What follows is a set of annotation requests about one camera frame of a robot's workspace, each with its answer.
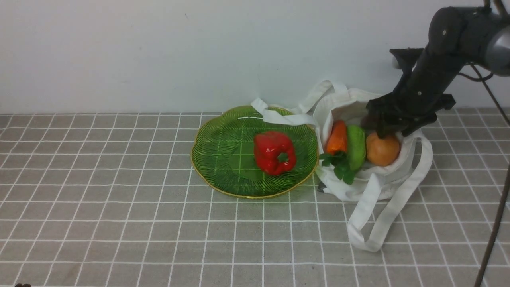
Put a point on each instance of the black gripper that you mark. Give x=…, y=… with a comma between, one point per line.
x=419, y=94

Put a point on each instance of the purple eggplant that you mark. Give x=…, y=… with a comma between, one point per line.
x=369, y=122

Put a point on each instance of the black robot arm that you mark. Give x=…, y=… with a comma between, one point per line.
x=457, y=36

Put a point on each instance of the white cloth tote bag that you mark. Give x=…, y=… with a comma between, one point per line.
x=380, y=192

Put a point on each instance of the brown potato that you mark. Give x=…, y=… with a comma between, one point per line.
x=382, y=151

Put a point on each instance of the green cucumber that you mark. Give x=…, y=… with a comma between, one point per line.
x=356, y=152

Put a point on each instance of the orange carrot with leaves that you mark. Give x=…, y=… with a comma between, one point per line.
x=336, y=153

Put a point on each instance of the red bell pepper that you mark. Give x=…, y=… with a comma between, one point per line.
x=274, y=153

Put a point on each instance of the green glass plate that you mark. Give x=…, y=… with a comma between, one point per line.
x=223, y=155

